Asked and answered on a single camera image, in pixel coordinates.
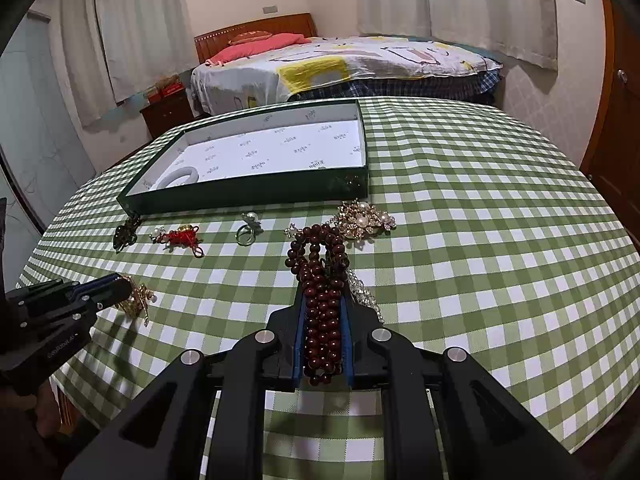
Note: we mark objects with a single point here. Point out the wooden door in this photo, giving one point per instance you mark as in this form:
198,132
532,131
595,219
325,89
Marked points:
612,135

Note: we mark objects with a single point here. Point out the red knot brooch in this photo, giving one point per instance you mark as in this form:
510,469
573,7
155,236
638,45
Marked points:
180,237

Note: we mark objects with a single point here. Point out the wooden headboard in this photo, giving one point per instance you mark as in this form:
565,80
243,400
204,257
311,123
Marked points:
280,25

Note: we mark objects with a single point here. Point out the rhinestone brooch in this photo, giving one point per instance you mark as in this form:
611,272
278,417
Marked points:
361,292

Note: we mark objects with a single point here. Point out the dark green leaf brooch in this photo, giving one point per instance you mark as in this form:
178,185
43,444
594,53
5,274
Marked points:
125,235

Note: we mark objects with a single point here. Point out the wooden nightstand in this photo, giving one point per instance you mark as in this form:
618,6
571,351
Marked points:
165,115

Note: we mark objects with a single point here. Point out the small gold flower pearl brooch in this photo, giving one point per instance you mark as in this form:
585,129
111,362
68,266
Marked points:
137,300

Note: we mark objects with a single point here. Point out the large gold pearl brooch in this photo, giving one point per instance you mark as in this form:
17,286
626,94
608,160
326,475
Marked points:
362,222

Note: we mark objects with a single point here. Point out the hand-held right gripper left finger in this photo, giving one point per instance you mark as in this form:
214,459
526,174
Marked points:
300,340

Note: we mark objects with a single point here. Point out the red gift box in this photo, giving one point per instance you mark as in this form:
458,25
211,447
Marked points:
167,90

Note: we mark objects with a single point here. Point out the pink pillow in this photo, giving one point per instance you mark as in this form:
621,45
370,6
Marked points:
250,49

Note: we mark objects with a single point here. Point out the white bangle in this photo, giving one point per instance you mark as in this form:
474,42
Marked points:
190,173

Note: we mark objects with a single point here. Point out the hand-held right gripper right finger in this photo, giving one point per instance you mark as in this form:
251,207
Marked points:
348,345

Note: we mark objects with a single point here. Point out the frosted glass wardrobe door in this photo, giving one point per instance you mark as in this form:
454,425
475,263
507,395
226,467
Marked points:
35,110

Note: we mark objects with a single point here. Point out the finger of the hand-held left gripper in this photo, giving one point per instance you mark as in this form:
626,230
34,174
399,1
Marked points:
87,287
112,292

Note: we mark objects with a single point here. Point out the blue plaid blanket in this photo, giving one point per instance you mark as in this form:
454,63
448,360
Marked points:
400,87

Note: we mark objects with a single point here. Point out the tiny gold brooch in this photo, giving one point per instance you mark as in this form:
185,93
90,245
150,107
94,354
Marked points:
291,231

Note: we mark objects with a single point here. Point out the dark green jewelry box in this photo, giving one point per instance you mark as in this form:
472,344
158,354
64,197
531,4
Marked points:
280,150

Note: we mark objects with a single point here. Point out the patterned white bedsheet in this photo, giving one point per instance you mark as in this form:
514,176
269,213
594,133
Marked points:
375,60

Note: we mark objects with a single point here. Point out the orange cushion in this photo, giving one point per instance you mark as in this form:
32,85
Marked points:
250,36

